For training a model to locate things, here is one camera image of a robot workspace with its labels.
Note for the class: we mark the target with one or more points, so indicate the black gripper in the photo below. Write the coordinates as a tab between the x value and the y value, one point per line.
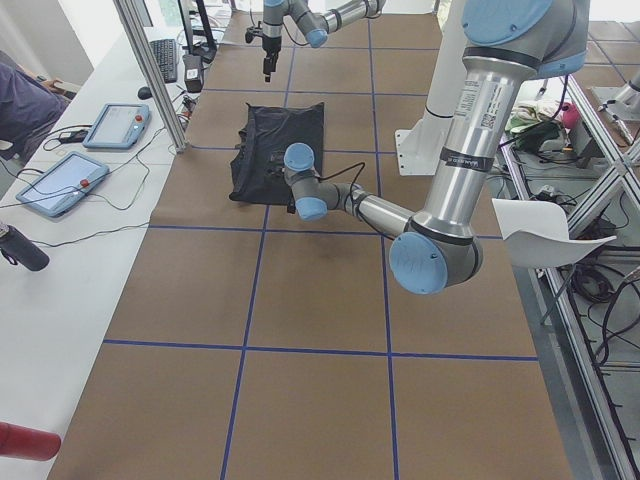
290	207
270	46

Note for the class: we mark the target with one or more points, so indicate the black t-shirt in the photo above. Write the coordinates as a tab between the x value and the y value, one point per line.
271	130

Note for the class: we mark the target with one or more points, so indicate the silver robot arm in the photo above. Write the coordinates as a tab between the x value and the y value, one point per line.
315	27
507	44

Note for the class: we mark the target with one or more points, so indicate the pile of clothes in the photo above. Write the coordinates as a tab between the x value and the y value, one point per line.
541	126

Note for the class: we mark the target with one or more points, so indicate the black keyboard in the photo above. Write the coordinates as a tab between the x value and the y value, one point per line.
165	54

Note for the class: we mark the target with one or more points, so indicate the black computer mouse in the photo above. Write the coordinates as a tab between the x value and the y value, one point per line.
144	93

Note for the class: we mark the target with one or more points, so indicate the upper blue teach pendant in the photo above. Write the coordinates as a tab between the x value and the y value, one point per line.
118	126

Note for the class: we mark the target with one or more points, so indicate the blue teach pendant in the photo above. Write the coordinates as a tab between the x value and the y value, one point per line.
118	126
61	187

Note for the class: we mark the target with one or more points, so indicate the lower blue teach pendant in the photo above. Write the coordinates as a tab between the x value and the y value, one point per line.
61	187

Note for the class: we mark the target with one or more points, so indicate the white plastic chair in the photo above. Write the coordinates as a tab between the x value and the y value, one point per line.
537	236

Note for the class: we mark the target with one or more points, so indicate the seated person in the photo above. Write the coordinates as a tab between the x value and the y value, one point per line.
30	108

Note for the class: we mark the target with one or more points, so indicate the black water bottle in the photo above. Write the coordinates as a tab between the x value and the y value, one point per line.
18	249

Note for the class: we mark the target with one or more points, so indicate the red water bottle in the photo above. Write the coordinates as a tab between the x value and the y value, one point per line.
28	444

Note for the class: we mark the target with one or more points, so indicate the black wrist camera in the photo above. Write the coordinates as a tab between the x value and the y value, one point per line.
252	32

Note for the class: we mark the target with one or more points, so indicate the aluminium frame post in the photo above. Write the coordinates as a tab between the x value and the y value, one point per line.
134	29

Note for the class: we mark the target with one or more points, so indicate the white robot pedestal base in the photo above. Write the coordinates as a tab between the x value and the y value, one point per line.
418	149

